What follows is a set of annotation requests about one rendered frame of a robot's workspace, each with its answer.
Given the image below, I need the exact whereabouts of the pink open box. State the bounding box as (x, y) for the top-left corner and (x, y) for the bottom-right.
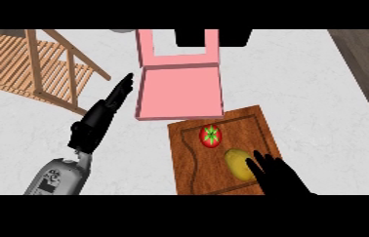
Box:
(135, 29), (227, 122)

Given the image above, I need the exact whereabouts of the dark brown wooden panel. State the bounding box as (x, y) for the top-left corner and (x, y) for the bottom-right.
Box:
(328, 29), (369, 102)

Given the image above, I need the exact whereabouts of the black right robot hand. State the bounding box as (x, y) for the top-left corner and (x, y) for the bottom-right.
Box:
(246, 149), (318, 196)

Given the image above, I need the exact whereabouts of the wooden slatted dish rack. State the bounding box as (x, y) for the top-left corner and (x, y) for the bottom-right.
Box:
(0, 29), (113, 116)

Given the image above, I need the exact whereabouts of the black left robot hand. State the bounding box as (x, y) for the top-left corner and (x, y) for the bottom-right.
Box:
(67, 72), (136, 155)

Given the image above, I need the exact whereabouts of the yellow lemon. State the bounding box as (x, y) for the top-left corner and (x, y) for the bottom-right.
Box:
(224, 147), (259, 182)

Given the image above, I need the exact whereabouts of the black appliance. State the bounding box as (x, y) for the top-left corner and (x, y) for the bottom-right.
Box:
(173, 29), (255, 48)

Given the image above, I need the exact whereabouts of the brown wooden cutting board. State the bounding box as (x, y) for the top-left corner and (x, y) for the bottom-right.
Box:
(166, 104), (283, 196)

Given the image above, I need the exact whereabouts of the red tomato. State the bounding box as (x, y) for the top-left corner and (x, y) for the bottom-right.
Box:
(200, 124), (224, 148)

